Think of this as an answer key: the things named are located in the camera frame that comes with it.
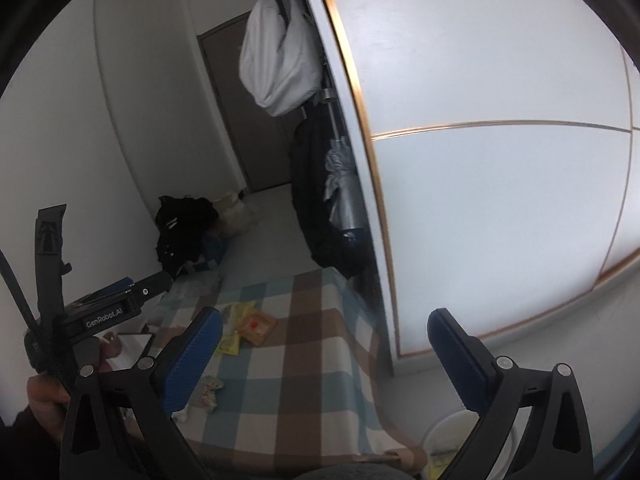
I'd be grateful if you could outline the white cloth bag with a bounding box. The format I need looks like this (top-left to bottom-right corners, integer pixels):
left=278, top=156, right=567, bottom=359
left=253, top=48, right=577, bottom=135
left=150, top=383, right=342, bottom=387
left=238, top=0, right=325, bottom=117

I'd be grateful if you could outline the person's left hand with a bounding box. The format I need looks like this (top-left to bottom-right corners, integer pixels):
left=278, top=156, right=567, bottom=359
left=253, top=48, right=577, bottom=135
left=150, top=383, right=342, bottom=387
left=26, top=335, right=123, bottom=443

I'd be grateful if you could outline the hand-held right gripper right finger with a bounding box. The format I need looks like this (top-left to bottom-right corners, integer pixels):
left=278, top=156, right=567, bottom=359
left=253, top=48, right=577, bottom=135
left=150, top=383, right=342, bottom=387
left=427, top=307, right=596, bottom=480

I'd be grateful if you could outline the orange snack packet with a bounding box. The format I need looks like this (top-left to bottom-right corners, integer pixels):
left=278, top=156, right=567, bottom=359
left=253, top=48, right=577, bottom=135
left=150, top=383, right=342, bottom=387
left=235, top=310, right=277, bottom=347

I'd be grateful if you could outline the beige bag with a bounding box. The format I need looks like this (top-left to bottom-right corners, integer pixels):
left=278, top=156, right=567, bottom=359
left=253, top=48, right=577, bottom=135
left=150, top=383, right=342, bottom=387
left=212, top=189, right=260, bottom=238

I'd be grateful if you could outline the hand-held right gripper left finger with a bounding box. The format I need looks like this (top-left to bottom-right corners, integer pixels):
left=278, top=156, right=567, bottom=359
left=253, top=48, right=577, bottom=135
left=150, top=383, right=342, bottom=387
left=60, top=306, right=224, bottom=480

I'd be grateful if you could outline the person's left forearm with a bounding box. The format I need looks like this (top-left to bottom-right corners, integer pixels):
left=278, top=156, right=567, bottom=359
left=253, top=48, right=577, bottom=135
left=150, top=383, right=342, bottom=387
left=0, top=407, right=63, bottom=480

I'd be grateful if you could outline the yellow snack wrapper with picture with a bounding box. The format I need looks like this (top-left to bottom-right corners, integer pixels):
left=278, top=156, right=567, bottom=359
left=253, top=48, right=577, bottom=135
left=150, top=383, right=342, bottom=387
left=222, top=301, right=258, bottom=333

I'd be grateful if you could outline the white tablet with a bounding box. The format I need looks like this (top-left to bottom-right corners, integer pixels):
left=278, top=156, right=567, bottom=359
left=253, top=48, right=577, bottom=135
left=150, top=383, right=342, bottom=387
left=115, top=332, right=156, bottom=371

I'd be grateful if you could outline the black backpack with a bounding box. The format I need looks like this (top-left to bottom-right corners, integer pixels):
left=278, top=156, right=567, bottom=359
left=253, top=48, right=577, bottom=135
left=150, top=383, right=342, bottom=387
left=154, top=194, right=221, bottom=277

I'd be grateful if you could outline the silver folded umbrella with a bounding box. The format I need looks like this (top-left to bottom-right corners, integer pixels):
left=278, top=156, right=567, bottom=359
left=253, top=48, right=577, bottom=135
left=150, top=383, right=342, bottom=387
left=320, top=87, right=366, bottom=233

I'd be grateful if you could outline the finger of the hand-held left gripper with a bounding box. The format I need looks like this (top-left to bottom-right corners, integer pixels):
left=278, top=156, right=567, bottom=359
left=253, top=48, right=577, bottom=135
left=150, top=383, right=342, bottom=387
left=131, top=270, right=172, bottom=303
left=82, top=276, right=135, bottom=306

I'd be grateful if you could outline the brown door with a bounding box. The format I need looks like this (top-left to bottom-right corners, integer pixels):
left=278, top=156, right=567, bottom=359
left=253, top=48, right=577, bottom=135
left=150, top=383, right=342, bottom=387
left=197, top=10, right=306, bottom=196

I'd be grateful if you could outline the blue cloth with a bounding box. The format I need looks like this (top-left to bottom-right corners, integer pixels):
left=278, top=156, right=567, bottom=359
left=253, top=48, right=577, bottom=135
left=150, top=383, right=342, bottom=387
left=192, top=235, right=226, bottom=271

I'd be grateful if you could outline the checked tablecloth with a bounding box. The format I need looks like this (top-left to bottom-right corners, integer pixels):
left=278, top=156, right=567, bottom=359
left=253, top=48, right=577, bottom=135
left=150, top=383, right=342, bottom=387
left=120, top=267, right=431, bottom=480

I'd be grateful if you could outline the white wardrobe with wooden trim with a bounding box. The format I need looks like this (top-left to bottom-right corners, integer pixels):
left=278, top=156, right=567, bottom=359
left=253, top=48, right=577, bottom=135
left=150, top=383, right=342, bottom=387
left=295, top=0, right=640, bottom=376

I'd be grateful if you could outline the black hanging jacket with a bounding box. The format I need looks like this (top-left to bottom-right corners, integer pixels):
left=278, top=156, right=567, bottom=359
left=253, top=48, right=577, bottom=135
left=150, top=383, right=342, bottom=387
left=290, top=110, right=373, bottom=281

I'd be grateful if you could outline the clear plastic bag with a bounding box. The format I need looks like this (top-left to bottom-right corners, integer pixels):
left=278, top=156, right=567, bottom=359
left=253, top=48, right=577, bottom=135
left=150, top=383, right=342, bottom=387
left=165, top=270, right=223, bottom=311

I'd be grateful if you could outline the white bin with grey rim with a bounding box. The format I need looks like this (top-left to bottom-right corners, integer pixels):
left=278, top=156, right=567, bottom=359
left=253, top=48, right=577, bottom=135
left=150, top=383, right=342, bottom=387
left=421, top=409, right=518, bottom=480

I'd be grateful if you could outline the patterned wrapper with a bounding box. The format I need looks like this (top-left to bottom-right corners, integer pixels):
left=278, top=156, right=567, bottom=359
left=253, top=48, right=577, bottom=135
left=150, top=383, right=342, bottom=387
left=192, top=376, right=226, bottom=413

